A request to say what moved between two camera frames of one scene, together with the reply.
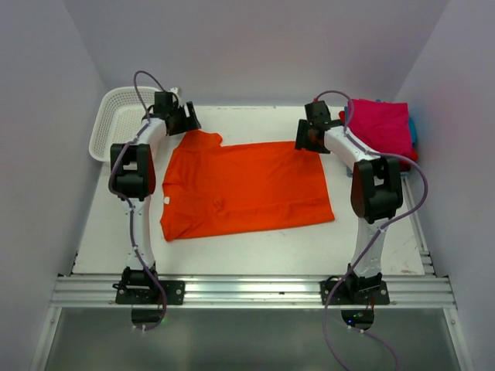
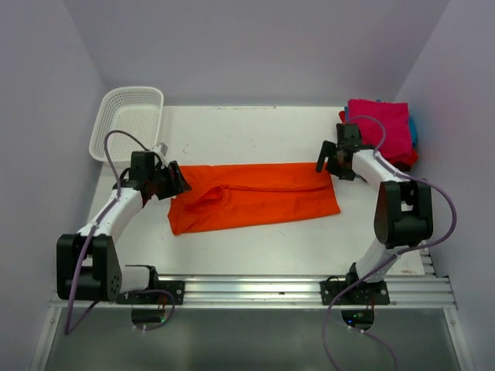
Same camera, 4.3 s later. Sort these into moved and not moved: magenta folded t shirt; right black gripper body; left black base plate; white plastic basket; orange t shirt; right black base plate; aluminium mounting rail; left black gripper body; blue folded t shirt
Moved: orange t shirt; left black gripper body; right black gripper body
Not moved: blue folded t shirt; magenta folded t shirt; right black base plate; left black base plate; aluminium mounting rail; white plastic basket
